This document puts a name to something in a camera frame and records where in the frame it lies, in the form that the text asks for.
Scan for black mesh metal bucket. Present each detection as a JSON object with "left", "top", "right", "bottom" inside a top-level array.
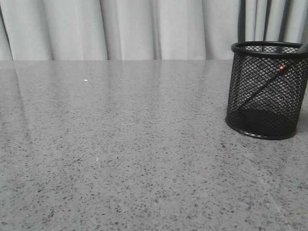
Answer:
[{"left": 226, "top": 41, "right": 308, "bottom": 140}]

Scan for grey pleated curtain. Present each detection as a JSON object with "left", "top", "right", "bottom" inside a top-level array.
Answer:
[{"left": 0, "top": 0, "right": 308, "bottom": 61}]

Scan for grey orange handled scissors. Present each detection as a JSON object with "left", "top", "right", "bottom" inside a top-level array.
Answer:
[{"left": 237, "top": 42, "right": 308, "bottom": 114}]

